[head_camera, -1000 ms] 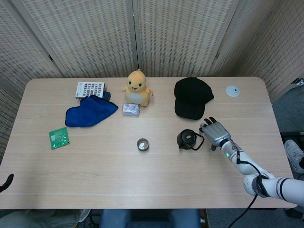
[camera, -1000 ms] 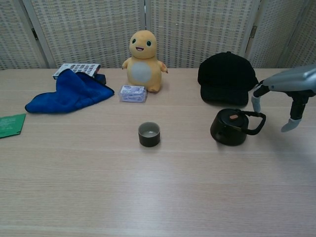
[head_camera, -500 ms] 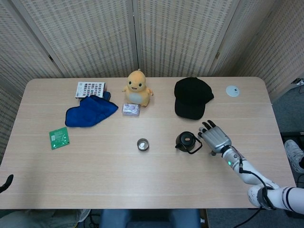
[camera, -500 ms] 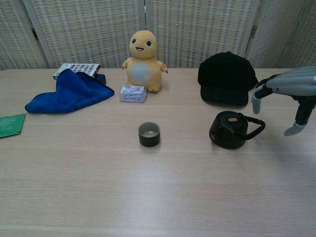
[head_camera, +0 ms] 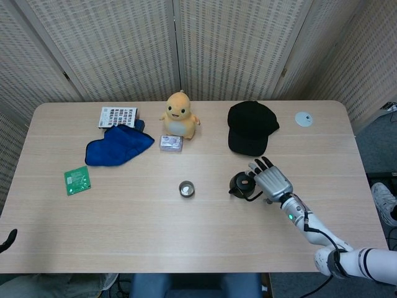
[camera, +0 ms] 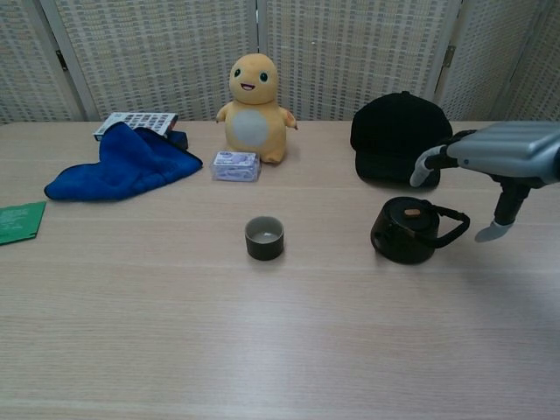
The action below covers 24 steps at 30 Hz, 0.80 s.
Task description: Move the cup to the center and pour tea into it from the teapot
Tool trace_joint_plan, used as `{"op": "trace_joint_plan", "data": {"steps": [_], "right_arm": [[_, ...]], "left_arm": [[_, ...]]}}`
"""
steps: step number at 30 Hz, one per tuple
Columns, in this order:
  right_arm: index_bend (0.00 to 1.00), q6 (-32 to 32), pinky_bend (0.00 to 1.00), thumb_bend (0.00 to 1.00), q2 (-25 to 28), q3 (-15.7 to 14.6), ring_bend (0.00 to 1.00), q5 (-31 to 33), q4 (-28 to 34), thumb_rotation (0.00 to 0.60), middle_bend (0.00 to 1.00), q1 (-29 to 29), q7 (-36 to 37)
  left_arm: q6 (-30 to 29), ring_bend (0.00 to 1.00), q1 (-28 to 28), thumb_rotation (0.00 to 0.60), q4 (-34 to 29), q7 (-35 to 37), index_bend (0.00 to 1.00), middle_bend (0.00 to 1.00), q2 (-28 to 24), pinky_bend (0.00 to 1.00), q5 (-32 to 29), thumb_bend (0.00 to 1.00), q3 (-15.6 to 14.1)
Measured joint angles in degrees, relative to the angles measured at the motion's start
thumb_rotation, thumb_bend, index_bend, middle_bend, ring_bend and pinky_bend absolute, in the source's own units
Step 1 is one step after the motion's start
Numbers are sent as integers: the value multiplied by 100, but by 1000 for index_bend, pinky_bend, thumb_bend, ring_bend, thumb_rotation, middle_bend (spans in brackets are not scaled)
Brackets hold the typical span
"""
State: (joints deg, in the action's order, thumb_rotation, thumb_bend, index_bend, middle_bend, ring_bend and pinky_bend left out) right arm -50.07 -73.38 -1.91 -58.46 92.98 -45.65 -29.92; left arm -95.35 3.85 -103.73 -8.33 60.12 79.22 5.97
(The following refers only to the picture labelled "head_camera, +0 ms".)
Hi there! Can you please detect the black baseball cap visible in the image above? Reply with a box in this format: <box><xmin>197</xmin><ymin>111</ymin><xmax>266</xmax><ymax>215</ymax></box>
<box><xmin>227</xmin><ymin>101</ymin><xmax>280</xmax><ymax>157</ymax></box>

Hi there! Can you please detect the round white cable grommet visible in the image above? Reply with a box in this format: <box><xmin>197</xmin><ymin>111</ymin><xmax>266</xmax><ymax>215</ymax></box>
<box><xmin>294</xmin><ymin>111</ymin><xmax>314</xmax><ymax>127</ymax></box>

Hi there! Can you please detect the white sneaker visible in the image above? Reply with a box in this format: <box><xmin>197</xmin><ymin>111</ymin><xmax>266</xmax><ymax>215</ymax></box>
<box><xmin>371</xmin><ymin>182</ymin><xmax>397</xmax><ymax>226</ymax></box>

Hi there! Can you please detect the blue microfibre cloth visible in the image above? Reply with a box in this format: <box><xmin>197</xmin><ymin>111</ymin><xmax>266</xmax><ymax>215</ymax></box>
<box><xmin>84</xmin><ymin>125</ymin><xmax>155</xmax><ymax>168</ymax></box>

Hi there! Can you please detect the small dark ceramic cup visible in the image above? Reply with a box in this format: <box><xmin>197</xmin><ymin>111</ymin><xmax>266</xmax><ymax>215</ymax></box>
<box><xmin>178</xmin><ymin>180</ymin><xmax>196</xmax><ymax>199</ymax></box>

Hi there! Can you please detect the yellow plush dinosaur toy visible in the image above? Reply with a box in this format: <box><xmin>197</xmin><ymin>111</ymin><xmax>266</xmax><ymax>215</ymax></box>
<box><xmin>159</xmin><ymin>89</ymin><xmax>201</xmax><ymax>140</ymax></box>

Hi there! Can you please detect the olive grey fabric bundle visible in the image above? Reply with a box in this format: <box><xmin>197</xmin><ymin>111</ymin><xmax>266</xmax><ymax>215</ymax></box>
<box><xmin>0</xmin><ymin>273</ymin><xmax>120</xmax><ymax>298</ymax></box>

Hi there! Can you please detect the small clear plastic box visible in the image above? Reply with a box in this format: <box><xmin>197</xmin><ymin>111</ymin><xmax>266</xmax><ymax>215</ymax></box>
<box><xmin>158</xmin><ymin>135</ymin><xmax>184</xmax><ymax>153</ymax></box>

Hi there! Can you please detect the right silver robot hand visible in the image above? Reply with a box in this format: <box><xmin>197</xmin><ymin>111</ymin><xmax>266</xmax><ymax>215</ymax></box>
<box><xmin>248</xmin><ymin>156</ymin><xmax>295</xmax><ymax>204</ymax></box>

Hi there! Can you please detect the black metal stand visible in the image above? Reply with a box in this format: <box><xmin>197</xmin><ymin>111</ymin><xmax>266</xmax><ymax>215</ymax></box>
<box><xmin>365</xmin><ymin>171</ymin><xmax>397</xmax><ymax>187</ymax></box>

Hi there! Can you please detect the woven folding screen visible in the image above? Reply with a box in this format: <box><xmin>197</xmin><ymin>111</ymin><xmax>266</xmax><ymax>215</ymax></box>
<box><xmin>0</xmin><ymin>0</ymin><xmax>397</xmax><ymax>215</ymax></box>

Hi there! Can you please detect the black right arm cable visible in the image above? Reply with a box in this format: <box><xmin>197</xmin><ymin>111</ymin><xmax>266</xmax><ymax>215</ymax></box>
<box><xmin>302</xmin><ymin>210</ymin><xmax>350</xmax><ymax>298</ymax></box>

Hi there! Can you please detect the colour swatch card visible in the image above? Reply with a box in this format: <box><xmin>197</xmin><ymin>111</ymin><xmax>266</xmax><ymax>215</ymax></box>
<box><xmin>97</xmin><ymin>107</ymin><xmax>139</xmax><ymax>129</ymax></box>

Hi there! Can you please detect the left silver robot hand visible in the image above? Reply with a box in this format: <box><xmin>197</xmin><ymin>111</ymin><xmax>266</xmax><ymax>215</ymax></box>
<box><xmin>0</xmin><ymin>228</ymin><xmax>18</xmax><ymax>254</ymax></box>

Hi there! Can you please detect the blue robot base seat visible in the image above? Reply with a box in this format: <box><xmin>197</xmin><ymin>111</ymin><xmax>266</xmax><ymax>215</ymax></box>
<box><xmin>129</xmin><ymin>273</ymin><xmax>263</xmax><ymax>298</ymax></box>

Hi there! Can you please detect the black teapot with lid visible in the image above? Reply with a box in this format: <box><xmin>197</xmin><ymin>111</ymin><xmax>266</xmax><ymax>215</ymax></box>
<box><xmin>228</xmin><ymin>171</ymin><xmax>264</xmax><ymax>201</ymax></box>

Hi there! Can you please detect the green foil packet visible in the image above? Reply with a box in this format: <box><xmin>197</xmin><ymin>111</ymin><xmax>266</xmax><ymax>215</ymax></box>
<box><xmin>64</xmin><ymin>165</ymin><xmax>92</xmax><ymax>197</ymax></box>

